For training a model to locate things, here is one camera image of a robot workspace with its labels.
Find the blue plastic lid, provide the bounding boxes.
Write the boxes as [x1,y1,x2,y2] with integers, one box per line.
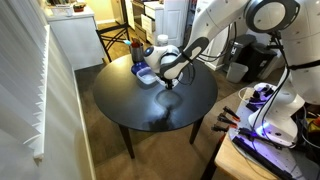
[130,62,149,76]

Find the white drawer cabinet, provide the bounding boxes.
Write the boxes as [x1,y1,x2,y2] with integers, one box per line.
[131,0,190,50]

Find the black metal rail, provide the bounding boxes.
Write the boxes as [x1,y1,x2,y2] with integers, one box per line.
[231,135,295,180]

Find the black orange clamp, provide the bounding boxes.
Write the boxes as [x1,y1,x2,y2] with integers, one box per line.
[217,113,238,129]
[211,124,231,134]
[222,105,242,122]

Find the white window blinds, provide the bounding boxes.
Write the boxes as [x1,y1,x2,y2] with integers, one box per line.
[0,0,52,168]

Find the small grey waste bin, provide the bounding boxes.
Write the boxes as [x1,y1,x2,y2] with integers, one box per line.
[226,61,250,84]

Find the black metal chair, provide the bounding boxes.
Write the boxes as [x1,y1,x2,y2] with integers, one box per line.
[95,22,133,64]

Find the white cable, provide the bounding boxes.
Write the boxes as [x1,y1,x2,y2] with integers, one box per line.
[237,87,255,103]

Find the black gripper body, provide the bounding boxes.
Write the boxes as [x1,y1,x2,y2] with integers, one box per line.
[161,75,178,86]

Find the black mount blocks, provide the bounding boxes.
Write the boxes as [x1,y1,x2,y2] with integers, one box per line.
[245,83,278,113]

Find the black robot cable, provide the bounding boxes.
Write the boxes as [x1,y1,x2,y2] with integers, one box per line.
[176,33,301,142]

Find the red bowl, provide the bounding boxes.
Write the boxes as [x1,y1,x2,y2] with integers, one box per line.
[72,1,87,13]

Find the black trash can white label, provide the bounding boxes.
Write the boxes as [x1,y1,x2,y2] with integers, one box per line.
[222,33,258,73]

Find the white kitchen counter cabinet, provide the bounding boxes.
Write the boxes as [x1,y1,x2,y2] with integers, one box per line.
[43,4,106,71]

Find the round black table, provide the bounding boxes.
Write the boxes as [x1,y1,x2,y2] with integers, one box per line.
[92,49,219,160]

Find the white wipes canister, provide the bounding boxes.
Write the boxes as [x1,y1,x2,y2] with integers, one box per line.
[156,33,170,47]

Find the metal utensil cup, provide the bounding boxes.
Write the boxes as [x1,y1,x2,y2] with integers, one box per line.
[129,42,145,64]

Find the white container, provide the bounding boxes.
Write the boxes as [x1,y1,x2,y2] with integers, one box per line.
[49,4,74,17]

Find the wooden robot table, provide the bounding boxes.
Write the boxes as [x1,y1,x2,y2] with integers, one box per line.
[201,87,320,180]

